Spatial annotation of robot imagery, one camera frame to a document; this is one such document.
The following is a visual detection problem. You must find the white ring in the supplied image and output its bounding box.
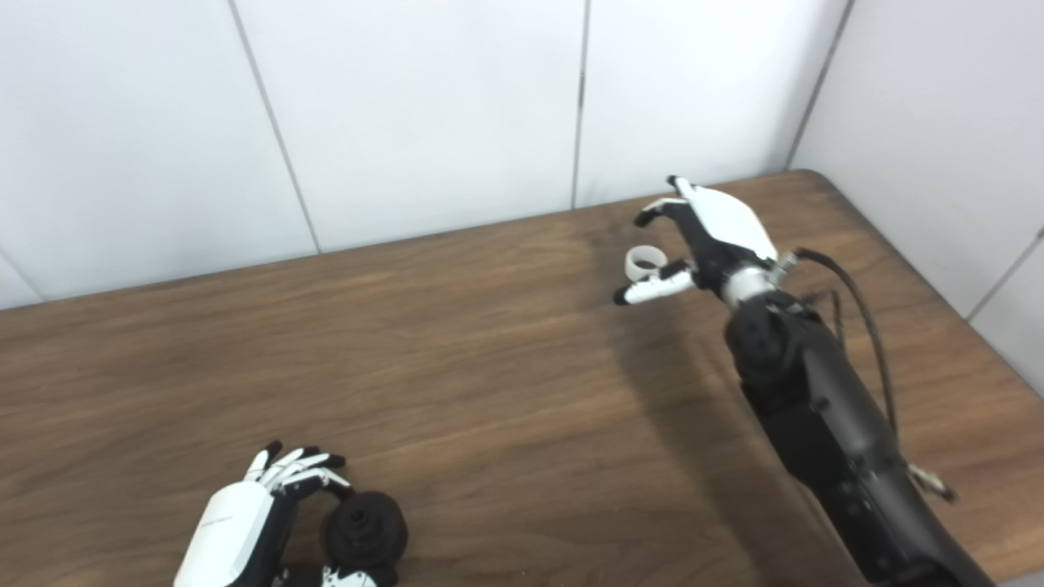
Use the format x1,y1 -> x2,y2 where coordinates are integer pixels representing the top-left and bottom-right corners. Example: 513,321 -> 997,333
626,245 -> 670,283

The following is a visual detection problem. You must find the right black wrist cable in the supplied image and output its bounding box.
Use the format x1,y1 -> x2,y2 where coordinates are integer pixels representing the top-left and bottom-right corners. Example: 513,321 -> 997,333
781,247 -> 960,503

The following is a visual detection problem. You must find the round black part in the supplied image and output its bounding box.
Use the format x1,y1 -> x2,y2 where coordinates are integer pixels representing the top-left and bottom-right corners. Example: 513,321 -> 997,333
323,491 -> 409,572

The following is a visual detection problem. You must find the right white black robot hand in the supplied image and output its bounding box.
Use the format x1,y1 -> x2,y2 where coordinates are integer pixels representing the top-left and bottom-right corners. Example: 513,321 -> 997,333
613,175 -> 781,307

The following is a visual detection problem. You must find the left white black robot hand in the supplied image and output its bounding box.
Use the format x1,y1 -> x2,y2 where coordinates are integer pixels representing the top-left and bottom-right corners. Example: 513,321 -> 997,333
173,441 -> 399,587

